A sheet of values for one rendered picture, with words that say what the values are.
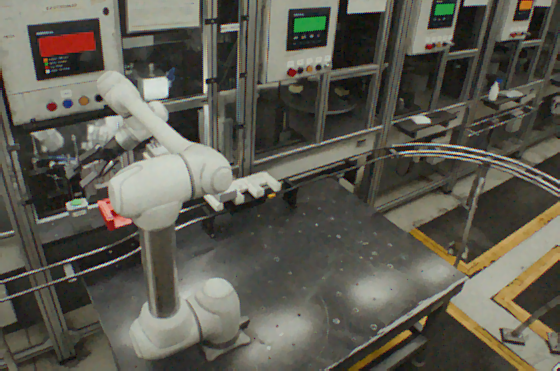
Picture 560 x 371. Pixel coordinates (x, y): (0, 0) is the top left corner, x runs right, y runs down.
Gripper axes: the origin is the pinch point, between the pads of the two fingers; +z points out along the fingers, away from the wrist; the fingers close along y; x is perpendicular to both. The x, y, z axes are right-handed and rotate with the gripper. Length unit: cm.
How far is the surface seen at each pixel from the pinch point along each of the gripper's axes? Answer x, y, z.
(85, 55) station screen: -24.8, 22.0, -31.1
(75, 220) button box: 2.5, -15.5, 16.0
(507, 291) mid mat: 138, -192, -135
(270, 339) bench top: 83, -44, -16
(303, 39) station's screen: -13, -37, -113
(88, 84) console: -23.2, 11.8, -24.3
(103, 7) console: -31, 29, -47
